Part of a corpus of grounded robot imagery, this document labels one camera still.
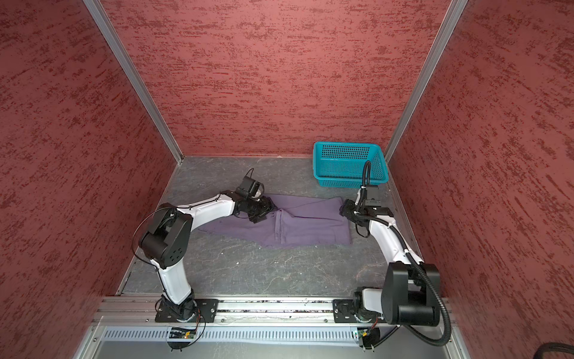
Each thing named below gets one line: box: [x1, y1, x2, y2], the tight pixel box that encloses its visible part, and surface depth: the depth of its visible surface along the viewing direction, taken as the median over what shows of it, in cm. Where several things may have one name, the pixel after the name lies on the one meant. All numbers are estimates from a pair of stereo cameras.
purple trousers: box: [198, 193, 353, 247], surface depth 94 cm
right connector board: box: [357, 326, 381, 353], surface depth 73 cm
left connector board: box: [167, 327, 196, 352], surface depth 73 cm
